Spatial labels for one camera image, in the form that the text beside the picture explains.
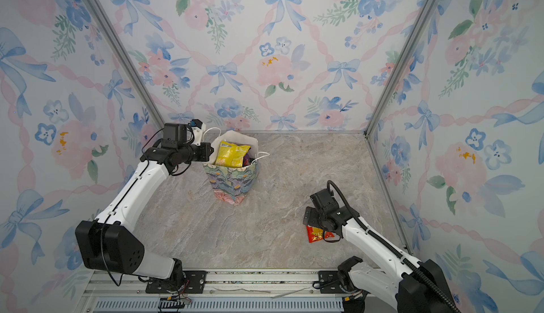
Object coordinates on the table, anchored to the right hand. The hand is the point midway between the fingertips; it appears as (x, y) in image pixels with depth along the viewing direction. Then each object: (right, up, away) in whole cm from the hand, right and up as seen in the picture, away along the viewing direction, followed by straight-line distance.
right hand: (314, 218), depth 85 cm
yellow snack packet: (-33, +25, -1) cm, 42 cm away
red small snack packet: (0, -6, -1) cm, 6 cm away
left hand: (-40, +28, -3) cm, 49 cm away
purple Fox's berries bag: (-27, +23, -2) cm, 36 cm away
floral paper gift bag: (-32, +14, -3) cm, 35 cm away
